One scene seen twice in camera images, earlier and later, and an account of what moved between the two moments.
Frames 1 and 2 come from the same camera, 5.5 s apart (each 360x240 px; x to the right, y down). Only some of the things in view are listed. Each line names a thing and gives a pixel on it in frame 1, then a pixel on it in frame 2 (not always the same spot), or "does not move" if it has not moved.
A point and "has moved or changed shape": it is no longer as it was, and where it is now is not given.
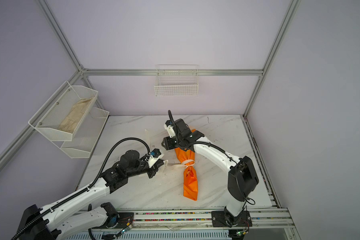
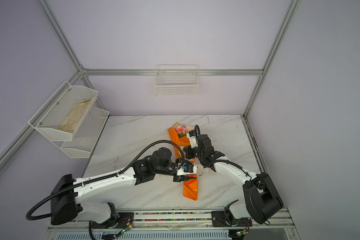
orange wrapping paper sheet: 190,185 does not move
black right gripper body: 171,143 to 195,152
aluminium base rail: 273,224 does not move
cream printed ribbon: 174,167 has moved or changed shape
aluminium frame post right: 289,14 does not move
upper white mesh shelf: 62,115 does not move
